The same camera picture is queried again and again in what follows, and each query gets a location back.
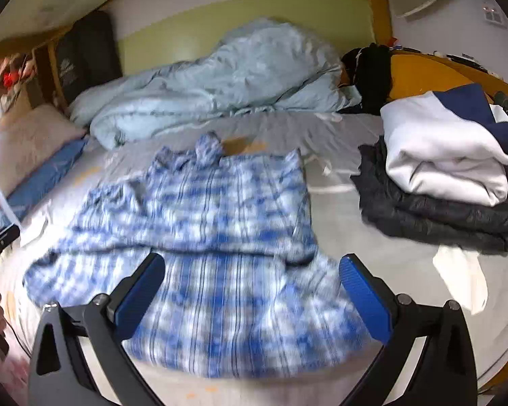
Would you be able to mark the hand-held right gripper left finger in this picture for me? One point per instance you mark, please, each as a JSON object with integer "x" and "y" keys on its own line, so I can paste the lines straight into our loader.
{"x": 137, "y": 300}

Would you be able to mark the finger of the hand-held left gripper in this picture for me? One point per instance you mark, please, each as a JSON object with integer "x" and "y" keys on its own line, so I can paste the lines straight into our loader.
{"x": 0, "y": 243}

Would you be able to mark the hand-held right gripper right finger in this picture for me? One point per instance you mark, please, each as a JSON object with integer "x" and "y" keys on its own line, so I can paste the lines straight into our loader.
{"x": 366, "y": 300}

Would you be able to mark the blue white plaid shirt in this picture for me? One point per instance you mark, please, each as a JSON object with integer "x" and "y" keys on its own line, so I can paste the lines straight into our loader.
{"x": 220, "y": 203}

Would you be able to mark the blue pillow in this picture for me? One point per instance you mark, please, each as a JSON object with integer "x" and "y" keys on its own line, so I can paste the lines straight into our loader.
{"x": 42, "y": 177}

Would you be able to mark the dark grey quilted jacket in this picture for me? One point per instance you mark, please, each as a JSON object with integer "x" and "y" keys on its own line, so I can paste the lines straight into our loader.
{"x": 427, "y": 220}

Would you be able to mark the pink fluffy pillow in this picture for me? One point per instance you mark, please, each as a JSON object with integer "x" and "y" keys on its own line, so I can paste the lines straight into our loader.
{"x": 29, "y": 139}

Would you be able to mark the white navy sweatshirt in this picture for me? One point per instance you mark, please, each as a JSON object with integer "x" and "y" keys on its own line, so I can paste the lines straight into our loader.
{"x": 432, "y": 152}

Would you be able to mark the red ornament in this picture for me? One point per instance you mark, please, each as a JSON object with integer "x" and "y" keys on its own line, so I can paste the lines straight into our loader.
{"x": 10, "y": 78}

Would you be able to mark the black bag by headboard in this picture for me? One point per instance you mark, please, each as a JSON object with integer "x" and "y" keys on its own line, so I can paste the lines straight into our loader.
{"x": 374, "y": 76}

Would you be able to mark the light blue duvet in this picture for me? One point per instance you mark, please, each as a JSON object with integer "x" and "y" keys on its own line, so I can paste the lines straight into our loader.
{"x": 237, "y": 76}

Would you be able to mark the orange wooden bed frame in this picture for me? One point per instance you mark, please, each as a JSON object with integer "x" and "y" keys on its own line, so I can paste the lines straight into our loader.
{"x": 432, "y": 72}

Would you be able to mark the white wall socket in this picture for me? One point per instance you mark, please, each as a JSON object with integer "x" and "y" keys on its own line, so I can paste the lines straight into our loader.
{"x": 496, "y": 15}

